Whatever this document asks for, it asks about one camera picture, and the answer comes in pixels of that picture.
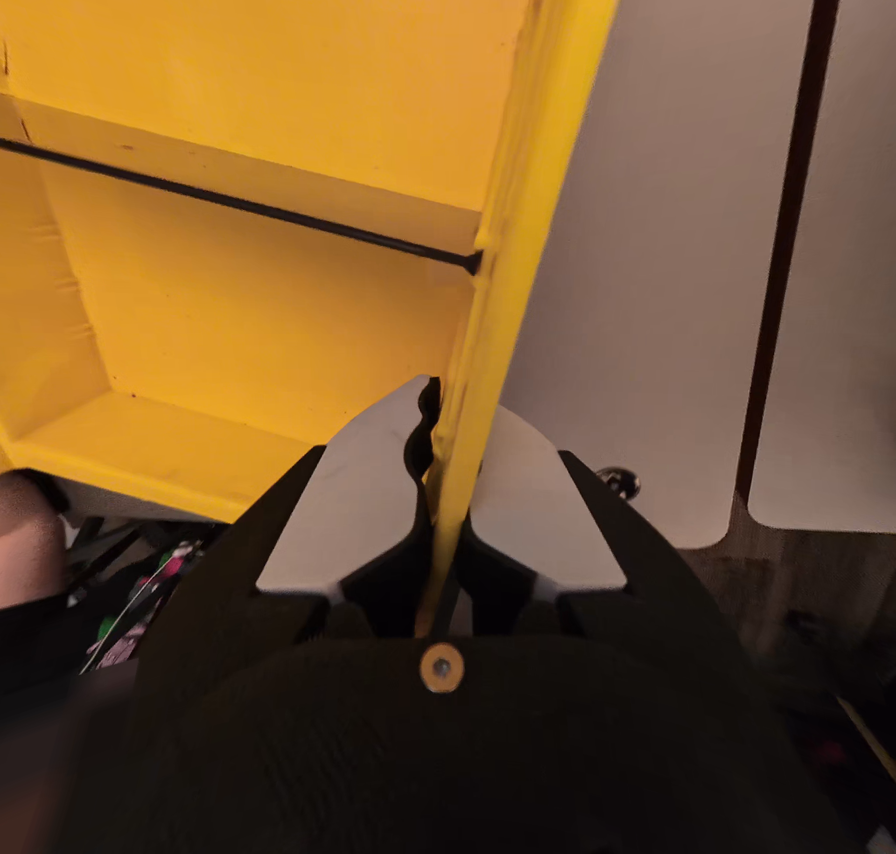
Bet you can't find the person's black printed clothing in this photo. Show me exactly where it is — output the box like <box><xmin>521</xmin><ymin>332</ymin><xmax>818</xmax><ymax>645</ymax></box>
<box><xmin>0</xmin><ymin>514</ymin><xmax>235</xmax><ymax>701</ymax></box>

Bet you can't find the person's left forearm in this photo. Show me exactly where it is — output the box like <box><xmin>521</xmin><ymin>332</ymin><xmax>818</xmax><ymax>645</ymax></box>
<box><xmin>0</xmin><ymin>472</ymin><xmax>69</xmax><ymax>609</ymax></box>

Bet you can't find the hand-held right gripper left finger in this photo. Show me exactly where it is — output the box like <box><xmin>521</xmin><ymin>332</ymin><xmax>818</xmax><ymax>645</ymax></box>
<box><xmin>255</xmin><ymin>375</ymin><xmax>442</xmax><ymax>604</ymax></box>

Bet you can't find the yellow plastic bin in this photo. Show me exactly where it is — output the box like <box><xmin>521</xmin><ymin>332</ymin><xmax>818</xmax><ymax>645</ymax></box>
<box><xmin>0</xmin><ymin>0</ymin><xmax>634</xmax><ymax>641</ymax></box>

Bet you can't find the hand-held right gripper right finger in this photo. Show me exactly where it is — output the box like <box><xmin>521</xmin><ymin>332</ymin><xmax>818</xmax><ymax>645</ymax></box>
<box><xmin>462</xmin><ymin>405</ymin><xmax>629</xmax><ymax>604</ymax></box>

